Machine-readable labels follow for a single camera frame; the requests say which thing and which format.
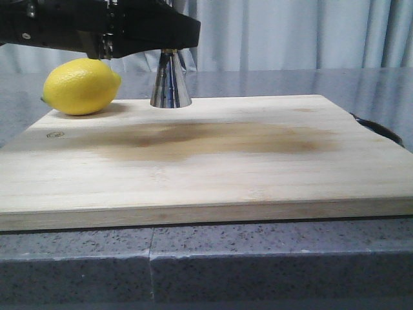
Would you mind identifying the yellow lemon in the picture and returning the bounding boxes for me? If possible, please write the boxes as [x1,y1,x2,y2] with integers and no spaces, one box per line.
[41,58,121,116]

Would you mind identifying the silver double jigger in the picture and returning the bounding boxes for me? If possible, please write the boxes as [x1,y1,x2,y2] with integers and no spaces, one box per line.
[150,49,192,109]

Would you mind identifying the grey curtain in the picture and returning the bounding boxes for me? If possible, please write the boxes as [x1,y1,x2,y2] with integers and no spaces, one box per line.
[0,0,413,75]

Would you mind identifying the light wooden cutting board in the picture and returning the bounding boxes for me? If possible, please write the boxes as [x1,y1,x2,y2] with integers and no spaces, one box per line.
[1,95,412,231]

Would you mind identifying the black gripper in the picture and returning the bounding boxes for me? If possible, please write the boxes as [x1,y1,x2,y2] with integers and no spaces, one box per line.
[1,1,201,59]

